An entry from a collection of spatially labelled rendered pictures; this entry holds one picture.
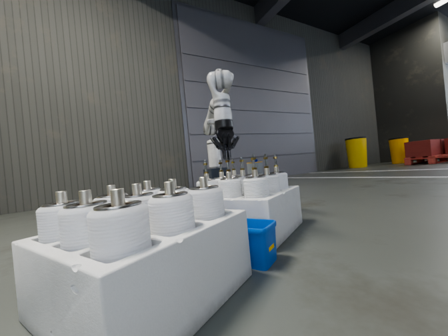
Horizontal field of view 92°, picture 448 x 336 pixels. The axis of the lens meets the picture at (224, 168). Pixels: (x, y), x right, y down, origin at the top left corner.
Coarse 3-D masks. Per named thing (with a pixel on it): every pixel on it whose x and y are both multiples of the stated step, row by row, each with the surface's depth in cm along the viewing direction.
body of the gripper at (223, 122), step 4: (220, 120) 86; (224, 120) 86; (228, 120) 86; (232, 120) 88; (216, 124) 87; (220, 124) 86; (224, 124) 86; (228, 124) 86; (232, 124) 88; (216, 128) 87; (220, 128) 87; (224, 128) 87; (228, 128) 88; (232, 128) 90; (216, 132) 88; (220, 132) 87; (224, 132) 88; (228, 132) 89; (232, 132) 90; (220, 136) 87; (232, 136) 90; (220, 140) 88
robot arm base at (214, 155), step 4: (212, 144) 150; (208, 148) 152; (212, 148) 150; (216, 148) 150; (208, 152) 152; (212, 152) 150; (216, 152) 150; (220, 152) 153; (208, 156) 153; (212, 156) 150; (216, 156) 150; (220, 156) 152; (212, 160) 150; (216, 160) 150; (212, 164) 150; (216, 164) 150; (212, 168) 150
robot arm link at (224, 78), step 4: (216, 72) 87; (220, 72) 86; (224, 72) 86; (228, 72) 86; (216, 76) 86; (220, 76) 86; (224, 76) 86; (228, 76) 86; (216, 80) 86; (220, 80) 86; (224, 80) 86; (228, 80) 86; (232, 80) 88; (220, 84) 87; (224, 84) 87; (228, 84) 87; (220, 88) 89; (224, 88) 89
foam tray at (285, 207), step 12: (288, 192) 90; (228, 204) 81; (240, 204) 78; (252, 204) 76; (264, 204) 73; (276, 204) 78; (288, 204) 89; (300, 204) 104; (252, 216) 76; (264, 216) 73; (276, 216) 77; (288, 216) 88; (300, 216) 102; (276, 228) 76; (288, 228) 87; (276, 240) 75
